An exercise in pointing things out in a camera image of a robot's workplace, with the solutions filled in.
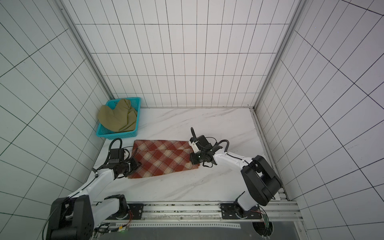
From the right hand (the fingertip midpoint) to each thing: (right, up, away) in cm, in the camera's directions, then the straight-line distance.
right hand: (191, 155), depth 89 cm
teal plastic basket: (-54, +12, +5) cm, 55 cm away
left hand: (-31, -7, -1) cm, 31 cm away
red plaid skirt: (-20, -2, +3) cm, 21 cm away
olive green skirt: (-50, +22, +15) cm, 56 cm away
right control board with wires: (+35, -32, -21) cm, 52 cm away
